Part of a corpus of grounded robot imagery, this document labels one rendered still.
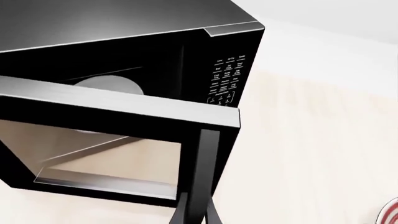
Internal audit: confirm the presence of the black microwave oven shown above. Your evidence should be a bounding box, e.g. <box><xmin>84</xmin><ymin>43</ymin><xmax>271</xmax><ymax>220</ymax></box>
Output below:
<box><xmin>0</xmin><ymin>0</ymin><xmax>266</xmax><ymax>111</ymax></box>

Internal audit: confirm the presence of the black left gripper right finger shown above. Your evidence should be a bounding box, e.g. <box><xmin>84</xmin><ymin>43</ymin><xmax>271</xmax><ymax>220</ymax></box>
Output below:
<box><xmin>203</xmin><ymin>197</ymin><xmax>223</xmax><ymax>224</ymax></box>

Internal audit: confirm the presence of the round glass turntable plate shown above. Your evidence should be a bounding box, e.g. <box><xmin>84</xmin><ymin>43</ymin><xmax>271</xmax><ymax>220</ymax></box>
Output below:
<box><xmin>73</xmin><ymin>75</ymin><xmax>146</xmax><ymax>97</ymax></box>

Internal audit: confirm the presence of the plate with red rings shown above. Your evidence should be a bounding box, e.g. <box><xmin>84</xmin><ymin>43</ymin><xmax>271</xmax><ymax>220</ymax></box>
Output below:
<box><xmin>374</xmin><ymin>196</ymin><xmax>398</xmax><ymax>224</ymax></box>

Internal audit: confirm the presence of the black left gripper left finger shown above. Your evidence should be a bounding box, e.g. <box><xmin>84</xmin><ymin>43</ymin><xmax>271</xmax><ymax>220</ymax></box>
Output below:
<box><xmin>169</xmin><ymin>192</ymin><xmax>189</xmax><ymax>224</ymax></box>

